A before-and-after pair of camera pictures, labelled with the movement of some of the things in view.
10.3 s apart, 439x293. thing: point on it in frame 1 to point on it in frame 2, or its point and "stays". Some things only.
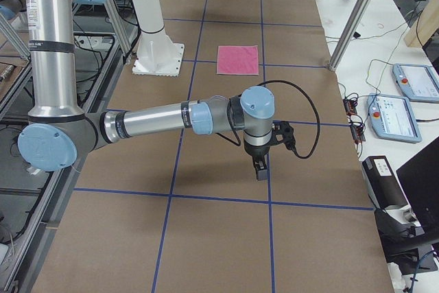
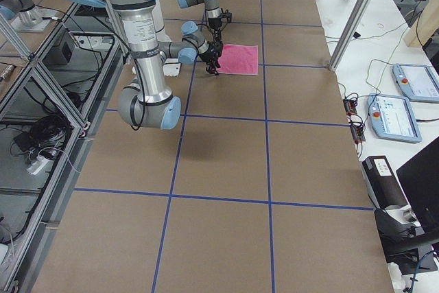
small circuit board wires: (355, 121) stays
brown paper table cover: (181, 211) stays
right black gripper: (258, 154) to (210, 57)
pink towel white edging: (237, 60) stays
